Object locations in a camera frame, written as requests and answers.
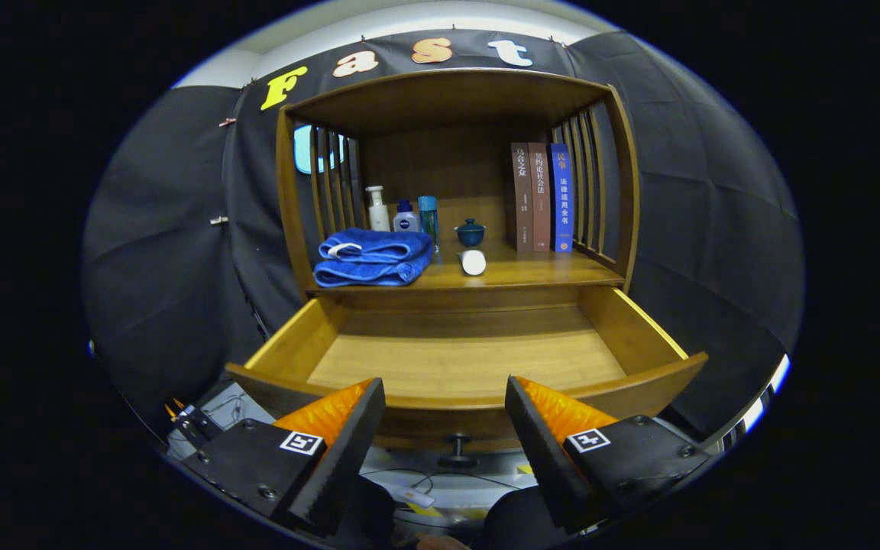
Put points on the white panel with dark slots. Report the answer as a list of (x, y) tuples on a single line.
[(761, 405)]

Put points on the reddish brown book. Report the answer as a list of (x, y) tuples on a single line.
[(540, 198)]

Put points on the blue lidded teacup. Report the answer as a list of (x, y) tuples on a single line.
[(470, 234)]

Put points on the teal slim bottle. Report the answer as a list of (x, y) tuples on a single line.
[(428, 218)]

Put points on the small white device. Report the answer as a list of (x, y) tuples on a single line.
[(415, 497)]

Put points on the black backdrop cloth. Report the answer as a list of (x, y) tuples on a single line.
[(700, 229)]

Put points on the blue folded towel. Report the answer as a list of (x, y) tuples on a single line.
[(371, 256)]

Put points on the wooden cabinet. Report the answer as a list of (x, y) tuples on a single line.
[(448, 99)]

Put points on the person's left leg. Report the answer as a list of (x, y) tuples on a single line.
[(373, 512)]

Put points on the dark brown book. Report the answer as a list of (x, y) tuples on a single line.
[(522, 198)]

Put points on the person's leg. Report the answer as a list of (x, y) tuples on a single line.
[(516, 519), (373, 512)]

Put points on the white pump bottle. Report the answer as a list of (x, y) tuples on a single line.
[(377, 215)]

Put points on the white bottle with blue cap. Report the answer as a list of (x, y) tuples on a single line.
[(406, 221)]

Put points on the person's right leg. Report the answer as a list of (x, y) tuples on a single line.
[(516, 519)]

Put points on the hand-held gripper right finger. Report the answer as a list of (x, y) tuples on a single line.
[(539, 451)]

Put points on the blue book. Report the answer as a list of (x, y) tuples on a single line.
[(561, 198)]

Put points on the wooden drawer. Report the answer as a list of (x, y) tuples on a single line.
[(463, 359)]

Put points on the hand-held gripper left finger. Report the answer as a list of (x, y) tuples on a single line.
[(337, 458)]

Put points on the black tool with orange tips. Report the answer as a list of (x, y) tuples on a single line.
[(192, 424)]

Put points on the white tube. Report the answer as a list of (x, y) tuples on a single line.
[(473, 263)]

